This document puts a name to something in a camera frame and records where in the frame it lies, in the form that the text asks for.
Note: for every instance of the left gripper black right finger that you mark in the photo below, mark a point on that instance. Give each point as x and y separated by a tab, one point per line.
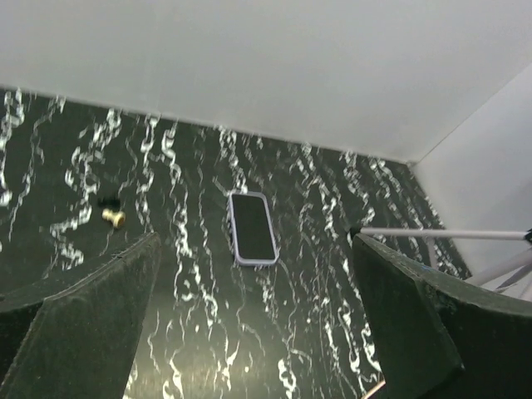
437	336

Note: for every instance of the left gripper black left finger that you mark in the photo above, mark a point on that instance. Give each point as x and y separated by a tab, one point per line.
75	334

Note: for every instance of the phone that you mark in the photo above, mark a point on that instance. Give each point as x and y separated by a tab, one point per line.
251	228

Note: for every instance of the white tripod music stand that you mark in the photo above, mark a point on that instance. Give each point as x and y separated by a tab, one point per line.
491	254

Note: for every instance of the small brass fitting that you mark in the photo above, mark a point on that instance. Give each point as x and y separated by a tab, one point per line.
115	218

